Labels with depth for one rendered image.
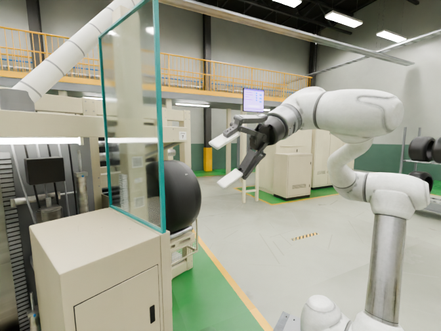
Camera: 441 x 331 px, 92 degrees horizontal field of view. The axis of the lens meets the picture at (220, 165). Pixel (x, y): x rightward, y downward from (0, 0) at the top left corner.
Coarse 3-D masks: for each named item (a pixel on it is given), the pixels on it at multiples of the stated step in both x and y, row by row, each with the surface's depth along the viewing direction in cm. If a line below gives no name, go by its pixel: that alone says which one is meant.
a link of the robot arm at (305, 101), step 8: (304, 88) 64; (312, 88) 62; (320, 88) 63; (296, 96) 60; (304, 96) 58; (312, 96) 57; (320, 96) 56; (296, 104) 59; (304, 104) 57; (312, 104) 56; (304, 112) 58; (312, 112) 56; (304, 120) 59; (312, 120) 57; (304, 128) 61; (312, 128) 60
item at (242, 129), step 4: (232, 124) 49; (240, 128) 48; (244, 128) 49; (248, 128) 51; (244, 132) 49; (248, 132) 50; (252, 132) 52; (256, 132) 53; (256, 136) 53; (260, 136) 54; (264, 136) 55
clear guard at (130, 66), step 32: (128, 32) 95; (128, 64) 98; (160, 64) 84; (128, 96) 100; (160, 96) 85; (128, 128) 103; (160, 128) 86; (128, 160) 107; (160, 160) 87; (128, 192) 110; (160, 192) 89; (160, 224) 92
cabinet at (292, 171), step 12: (276, 156) 598; (288, 156) 559; (300, 156) 576; (276, 168) 601; (288, 168) 563; (300, 168) 581; (276, 180) 604; (288, 180) 568; (300, 180) 586; (276, 192) 606; (288, 192) 573; (300, 192) 591
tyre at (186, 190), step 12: (168, 168) 162; (180, 168) 168; (168, 180) 156; (180, 180) 160; (192, 180) 167; (168, 192) 154; (180, 192) 155; (192, 192) 163; (168, 204) 155; (180, 204) 155; (192, 204) 163; (168, 216) 156; (180, 216) 157; (192, 216) 168; (168, 228) 161; (180, 228) 169
